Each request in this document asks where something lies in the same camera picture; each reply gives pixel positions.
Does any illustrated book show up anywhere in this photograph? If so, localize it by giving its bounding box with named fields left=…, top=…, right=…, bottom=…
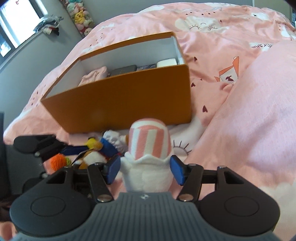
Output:
left=137, top=64, right=157, bottom=71

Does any orange cardboard storage box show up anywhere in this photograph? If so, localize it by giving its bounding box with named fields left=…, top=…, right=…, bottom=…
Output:
left=41, top=32, right=192, bottom=133

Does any dark grey box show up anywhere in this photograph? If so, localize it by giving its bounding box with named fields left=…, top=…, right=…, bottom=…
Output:
left=109, top=65, right=137, bottom=77

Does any person hand in fuzzy sleeve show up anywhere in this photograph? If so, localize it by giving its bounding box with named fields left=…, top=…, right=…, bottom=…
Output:
left=0, top=221, right=17, bottom=240

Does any pink striped white plush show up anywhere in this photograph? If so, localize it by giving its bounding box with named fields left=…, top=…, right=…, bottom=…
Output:
left=102, top=117, right=175, bottom=193

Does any pink patterned bed duvet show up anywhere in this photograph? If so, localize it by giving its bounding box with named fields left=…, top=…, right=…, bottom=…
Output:
left=4, top=2, right=295, bottom=240

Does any clothes pile on windowsill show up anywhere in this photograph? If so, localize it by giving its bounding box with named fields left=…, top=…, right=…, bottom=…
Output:
left=34, top=15, right=64, bottom=36

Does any pink cloth item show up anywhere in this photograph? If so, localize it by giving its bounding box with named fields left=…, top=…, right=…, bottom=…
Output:
left=78, top=66, right=108, bottom=86

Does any orange crochet ball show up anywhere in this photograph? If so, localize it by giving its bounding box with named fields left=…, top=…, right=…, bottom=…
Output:
left=50, top=154, right=67, bottom=172

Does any blue duck plush toy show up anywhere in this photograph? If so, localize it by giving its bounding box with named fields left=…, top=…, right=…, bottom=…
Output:
left=71, top=130, right=129, bottom=169

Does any window with dark frame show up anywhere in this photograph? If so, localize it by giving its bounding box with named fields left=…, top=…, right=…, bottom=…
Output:
left=1, top=0, right=48, bottom=64

